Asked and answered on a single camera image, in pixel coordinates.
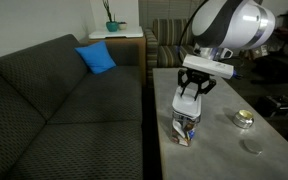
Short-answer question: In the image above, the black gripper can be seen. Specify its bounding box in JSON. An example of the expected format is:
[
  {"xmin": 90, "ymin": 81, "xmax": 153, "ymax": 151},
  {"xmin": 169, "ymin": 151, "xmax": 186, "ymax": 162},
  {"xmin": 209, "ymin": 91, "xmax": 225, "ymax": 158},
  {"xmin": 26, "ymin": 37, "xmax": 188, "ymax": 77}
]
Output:
[{"xmin": 178, "ymin": 68, "xmax": 217, "ymax": 101}]

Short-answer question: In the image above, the clear container with candy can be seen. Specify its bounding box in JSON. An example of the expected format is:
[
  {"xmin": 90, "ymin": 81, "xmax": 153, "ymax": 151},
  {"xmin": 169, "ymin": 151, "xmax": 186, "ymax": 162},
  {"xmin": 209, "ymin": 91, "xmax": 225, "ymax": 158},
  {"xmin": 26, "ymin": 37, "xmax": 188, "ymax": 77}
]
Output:
[{"xmin": 170, "ymin": 111, "xmax": 202, "ymax": 148}]

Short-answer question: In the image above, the striped armchair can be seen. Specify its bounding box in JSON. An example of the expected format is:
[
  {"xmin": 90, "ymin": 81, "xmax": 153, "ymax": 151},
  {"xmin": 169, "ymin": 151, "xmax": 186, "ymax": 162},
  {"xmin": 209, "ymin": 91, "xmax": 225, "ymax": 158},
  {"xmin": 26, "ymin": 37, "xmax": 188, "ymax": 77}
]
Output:
[{"xmin": 143, "ymin": 18, "xmax": 198, "ymax": 88}]

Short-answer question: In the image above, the glass jar with liquid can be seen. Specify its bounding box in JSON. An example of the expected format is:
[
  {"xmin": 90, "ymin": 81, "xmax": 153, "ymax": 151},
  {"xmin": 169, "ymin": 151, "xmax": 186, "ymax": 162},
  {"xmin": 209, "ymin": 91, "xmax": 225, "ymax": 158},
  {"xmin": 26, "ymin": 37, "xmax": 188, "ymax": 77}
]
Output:
[{"xmin": 232, "ymin": 109, "xmax": 255, "ymax": 130}]

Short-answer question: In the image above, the wooden side table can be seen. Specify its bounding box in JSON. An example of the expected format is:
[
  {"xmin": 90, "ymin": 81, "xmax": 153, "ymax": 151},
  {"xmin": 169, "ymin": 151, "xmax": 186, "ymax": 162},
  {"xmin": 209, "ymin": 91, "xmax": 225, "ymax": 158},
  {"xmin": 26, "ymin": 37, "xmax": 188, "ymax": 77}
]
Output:
[{"xmin": 80, "ymin": 34, "xmax": 147, "ymax": 86}]

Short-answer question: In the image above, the black box on floor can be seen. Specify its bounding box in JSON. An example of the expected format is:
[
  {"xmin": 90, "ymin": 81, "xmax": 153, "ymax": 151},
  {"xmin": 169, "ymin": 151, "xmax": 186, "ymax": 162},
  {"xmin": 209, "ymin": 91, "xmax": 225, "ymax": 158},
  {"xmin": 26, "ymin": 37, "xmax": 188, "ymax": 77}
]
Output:
[{"xmin": 255, "ymin": 94, "xmax": 288, "ymax": 118}]

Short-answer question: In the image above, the flat white board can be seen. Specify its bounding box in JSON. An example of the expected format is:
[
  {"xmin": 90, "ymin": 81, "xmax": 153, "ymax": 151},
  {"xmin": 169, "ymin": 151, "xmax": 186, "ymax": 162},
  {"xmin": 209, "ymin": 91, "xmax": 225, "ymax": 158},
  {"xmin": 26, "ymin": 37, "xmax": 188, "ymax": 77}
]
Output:
[{"xmin": 88, "ymin": 26, "xmax": 144, "ymax": 40}]

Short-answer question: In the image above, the small white plant pot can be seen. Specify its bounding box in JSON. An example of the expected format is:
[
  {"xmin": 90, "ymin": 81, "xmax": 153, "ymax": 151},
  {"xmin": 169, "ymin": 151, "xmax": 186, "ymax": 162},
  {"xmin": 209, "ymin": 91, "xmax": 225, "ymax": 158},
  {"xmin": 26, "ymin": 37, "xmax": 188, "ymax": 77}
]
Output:
[{"xmin": 117, "ymin": 21, "xmax": 128, "ymax": 31}]

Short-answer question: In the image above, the teal pot with plant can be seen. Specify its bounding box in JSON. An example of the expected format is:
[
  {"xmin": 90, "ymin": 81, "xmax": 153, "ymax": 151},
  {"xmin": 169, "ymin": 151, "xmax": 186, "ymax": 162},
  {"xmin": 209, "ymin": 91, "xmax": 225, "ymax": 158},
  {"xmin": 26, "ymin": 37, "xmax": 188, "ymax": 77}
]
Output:
[{"xmin": 102, "ymin": 0, "xmax": 120, "ymax": 33}]

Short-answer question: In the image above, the blue square cushion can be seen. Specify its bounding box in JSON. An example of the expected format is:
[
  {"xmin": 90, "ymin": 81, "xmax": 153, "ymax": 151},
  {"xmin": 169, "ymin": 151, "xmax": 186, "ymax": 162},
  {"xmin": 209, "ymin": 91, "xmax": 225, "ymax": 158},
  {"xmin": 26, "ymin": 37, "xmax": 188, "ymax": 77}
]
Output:
[{"xmin": 74, "ymin": 40, "xmax": 117, "ymax": 75}]

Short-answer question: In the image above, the dark grey fabric sofa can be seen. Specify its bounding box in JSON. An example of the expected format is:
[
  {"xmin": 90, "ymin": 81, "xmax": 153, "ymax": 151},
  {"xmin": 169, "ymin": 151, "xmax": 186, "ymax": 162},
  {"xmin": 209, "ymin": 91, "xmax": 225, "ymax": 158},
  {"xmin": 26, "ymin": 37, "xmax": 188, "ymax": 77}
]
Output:
[{"xmin": 0, "ymin": 33, "xmax": 148, "ymax": 180}]

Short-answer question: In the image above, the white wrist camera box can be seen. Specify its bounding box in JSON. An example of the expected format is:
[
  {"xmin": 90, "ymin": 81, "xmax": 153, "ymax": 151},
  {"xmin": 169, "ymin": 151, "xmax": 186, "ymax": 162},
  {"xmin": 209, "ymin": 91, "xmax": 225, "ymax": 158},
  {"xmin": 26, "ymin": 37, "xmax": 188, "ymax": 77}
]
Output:
[{"xmin": 182, "ymin": 54, "xmax": 236, "ymax": 80}]

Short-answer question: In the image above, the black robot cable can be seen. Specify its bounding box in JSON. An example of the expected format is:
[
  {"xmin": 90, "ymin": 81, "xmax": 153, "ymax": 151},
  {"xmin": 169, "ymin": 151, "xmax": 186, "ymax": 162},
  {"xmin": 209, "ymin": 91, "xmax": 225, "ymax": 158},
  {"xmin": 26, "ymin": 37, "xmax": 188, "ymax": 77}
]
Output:
[{"xmin": 178, "ymin": 0, "xmax": 209, "ymax": 56}]

